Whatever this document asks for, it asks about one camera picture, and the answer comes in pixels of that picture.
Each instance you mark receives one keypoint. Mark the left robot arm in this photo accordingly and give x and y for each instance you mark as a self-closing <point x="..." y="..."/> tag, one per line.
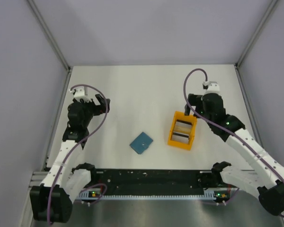
<point x="52" y="200"/>

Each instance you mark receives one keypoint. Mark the orange plastic card stand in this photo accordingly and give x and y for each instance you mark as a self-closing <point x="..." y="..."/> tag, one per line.
<point x="180" y="142"/>

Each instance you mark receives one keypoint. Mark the blue leather card holder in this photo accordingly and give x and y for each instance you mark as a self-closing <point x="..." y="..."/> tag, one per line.
<point x="141" y="143"/>

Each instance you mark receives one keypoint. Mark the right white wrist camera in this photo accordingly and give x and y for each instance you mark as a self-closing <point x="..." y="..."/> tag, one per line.
<point x="211" y="87"/>

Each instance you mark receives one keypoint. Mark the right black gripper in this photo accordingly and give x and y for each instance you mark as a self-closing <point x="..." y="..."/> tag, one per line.
<point x="192" y="100"/>

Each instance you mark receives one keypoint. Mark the aluminium frame rail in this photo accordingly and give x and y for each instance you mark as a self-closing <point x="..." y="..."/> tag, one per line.
<point x="37" y="178"/>

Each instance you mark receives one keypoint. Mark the grey cable duct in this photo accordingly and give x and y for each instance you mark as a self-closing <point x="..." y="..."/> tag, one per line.
<point x="208" y="195"/>

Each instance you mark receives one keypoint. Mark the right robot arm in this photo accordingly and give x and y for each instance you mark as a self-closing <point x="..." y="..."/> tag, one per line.
<point x="268" y="184"/>

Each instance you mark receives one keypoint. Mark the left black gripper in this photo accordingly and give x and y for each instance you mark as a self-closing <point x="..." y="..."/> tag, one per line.
<point x="98" y="109"/>

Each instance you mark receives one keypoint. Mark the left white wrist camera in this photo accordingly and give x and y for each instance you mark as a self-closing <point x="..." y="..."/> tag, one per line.
<point x="80" y="94"/>

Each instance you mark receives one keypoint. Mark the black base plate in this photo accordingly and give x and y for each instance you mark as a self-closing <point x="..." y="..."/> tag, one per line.
<point x="155" y="182"/>

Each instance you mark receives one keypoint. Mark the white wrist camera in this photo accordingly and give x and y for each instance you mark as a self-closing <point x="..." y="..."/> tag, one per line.
<point x="80" y="94"/>
<point x="211" y="87"/>

